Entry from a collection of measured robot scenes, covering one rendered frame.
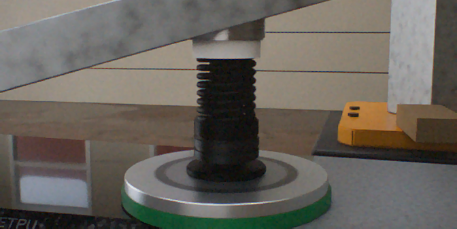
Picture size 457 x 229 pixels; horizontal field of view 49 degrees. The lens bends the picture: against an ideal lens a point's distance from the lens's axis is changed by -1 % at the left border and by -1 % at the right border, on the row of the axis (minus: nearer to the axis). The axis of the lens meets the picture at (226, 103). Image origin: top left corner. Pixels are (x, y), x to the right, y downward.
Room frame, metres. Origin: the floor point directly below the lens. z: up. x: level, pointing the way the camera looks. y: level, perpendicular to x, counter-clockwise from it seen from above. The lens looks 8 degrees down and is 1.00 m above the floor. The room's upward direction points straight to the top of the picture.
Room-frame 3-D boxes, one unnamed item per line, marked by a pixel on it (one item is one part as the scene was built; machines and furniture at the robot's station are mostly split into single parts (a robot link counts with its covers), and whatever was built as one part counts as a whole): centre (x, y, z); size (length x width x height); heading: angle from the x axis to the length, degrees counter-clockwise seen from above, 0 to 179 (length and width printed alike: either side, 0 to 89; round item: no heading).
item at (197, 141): (0.53, 0.00, 0.88); 0.07 x 0.07 x 0.01
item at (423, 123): (1.08, -0.44, 0.81); 0.20 x 0.10 x 0.05; 172
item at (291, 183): (0.53, 0.00, 0.84); 0.21 x 0.21 x 0.01
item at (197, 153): (0.53, 0.00, 0.87); 0.07 x 0.07 x 0.01
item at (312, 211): (0.53, 0.00, 0.84); 0.22 x 0.22 x 0.04
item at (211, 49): (0.53, 0.00, 0.99); 0.07 x 0.07 x 0.04
